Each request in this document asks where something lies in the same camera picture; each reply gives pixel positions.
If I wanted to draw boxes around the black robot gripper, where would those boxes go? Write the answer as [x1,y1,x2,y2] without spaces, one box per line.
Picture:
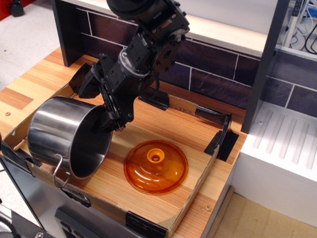
[78,52,154,133]

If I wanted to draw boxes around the stainless steel pot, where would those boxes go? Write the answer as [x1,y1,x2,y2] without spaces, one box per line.
[27,96,112,179]

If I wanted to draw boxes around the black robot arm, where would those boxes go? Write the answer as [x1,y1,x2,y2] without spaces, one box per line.
[78,0,189,132]

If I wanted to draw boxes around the orange transparent pot lid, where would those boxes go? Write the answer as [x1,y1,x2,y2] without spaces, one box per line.
[124,140,188,195]

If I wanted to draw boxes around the black object on floor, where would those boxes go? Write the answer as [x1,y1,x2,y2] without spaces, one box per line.
[7,0,24,17]

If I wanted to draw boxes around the light wooden shelf ledge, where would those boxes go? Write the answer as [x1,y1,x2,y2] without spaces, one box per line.
[63,0,267,58]

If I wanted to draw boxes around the white ribbed drainboard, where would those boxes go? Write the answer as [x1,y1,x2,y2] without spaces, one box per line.
[239,101,317,179]

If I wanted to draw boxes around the dark grey vertical post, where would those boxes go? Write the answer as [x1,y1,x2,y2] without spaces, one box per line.
[241,0,289,134]

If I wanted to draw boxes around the cables behind shelf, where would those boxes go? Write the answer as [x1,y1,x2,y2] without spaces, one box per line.
[282,0,317,54]

